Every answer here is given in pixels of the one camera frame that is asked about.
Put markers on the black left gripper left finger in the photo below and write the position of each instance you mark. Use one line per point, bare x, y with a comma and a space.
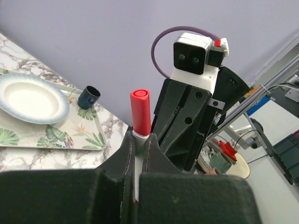
100, 195

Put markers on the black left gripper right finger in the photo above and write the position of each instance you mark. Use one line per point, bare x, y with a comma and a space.
167, 196

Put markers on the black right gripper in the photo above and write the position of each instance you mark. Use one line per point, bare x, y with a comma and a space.
183, 118

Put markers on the white marker red tip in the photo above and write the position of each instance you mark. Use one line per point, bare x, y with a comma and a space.
140, 109

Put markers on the floral leaf pattern tray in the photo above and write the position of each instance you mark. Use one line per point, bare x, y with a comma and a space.
81, 129

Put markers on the dark blue mug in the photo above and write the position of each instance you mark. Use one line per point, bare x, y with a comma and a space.
88, 97

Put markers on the white plate blue rim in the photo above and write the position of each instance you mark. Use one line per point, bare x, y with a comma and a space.
32, 99

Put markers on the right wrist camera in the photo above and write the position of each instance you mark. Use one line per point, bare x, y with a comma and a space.
197, 60

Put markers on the aluminium frame rail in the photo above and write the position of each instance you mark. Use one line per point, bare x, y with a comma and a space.
281, 66

